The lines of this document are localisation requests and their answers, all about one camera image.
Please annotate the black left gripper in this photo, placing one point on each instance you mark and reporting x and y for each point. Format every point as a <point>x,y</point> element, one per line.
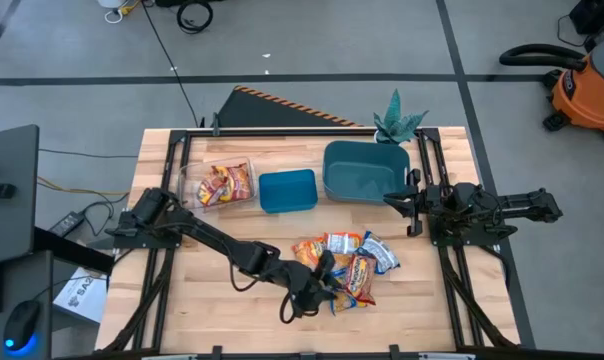
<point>307,285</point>

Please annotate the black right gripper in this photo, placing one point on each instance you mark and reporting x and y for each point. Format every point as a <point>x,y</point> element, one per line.
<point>416,226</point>

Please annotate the red Maruchan noodle packet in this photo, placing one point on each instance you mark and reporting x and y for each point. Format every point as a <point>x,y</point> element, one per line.
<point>238,182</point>
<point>360,277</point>
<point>212,190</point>

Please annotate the orange Maruchan noodle packet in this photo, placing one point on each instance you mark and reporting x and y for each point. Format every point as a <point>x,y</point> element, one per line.
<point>343,242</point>
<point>307,252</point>

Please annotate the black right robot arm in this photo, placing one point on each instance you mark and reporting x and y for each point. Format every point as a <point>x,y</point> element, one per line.
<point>522,205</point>

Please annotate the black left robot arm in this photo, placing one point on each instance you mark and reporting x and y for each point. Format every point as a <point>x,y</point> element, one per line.
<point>207,235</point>

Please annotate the large teal plastic bin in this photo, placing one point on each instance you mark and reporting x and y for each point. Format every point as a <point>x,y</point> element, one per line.
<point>362,172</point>

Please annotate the teal artificial plant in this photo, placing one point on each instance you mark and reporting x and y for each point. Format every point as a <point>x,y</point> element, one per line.
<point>394,125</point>

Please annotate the small blue plastic bin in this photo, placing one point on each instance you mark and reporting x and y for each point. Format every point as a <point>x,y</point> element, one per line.
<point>287,192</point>

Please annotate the black mat orange striped edge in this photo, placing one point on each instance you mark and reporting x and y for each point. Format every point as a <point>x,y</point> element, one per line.
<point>262,112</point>

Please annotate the clear plastic bin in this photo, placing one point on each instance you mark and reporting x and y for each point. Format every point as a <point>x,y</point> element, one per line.
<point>189,175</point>

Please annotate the orange shop vacuum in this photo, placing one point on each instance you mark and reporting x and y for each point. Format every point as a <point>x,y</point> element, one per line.
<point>587,95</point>

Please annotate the white printed box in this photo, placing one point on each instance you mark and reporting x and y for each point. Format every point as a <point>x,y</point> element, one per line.
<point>82,300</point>

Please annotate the black desk beam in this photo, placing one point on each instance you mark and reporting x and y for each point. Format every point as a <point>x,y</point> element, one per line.
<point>72,250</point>

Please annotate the black case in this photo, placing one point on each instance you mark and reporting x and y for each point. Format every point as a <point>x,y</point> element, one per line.
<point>597,15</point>

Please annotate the black power adapter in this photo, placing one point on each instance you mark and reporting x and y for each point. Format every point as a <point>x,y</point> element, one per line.
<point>67,224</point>

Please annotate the dark low desk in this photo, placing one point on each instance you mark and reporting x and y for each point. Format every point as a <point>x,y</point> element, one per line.
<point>32,280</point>

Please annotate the black computer mouse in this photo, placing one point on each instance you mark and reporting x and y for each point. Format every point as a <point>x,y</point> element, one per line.
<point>22,322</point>

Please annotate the grey desk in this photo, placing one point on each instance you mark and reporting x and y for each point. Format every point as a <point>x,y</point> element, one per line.
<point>12,225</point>

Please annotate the white round device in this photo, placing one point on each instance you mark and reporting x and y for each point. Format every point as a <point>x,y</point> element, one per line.
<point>111,4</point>

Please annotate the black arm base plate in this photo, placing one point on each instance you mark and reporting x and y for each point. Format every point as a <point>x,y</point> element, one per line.
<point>147,242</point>
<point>462,240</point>

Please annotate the black metal rig frame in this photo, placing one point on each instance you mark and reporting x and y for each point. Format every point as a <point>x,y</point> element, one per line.
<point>232,132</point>

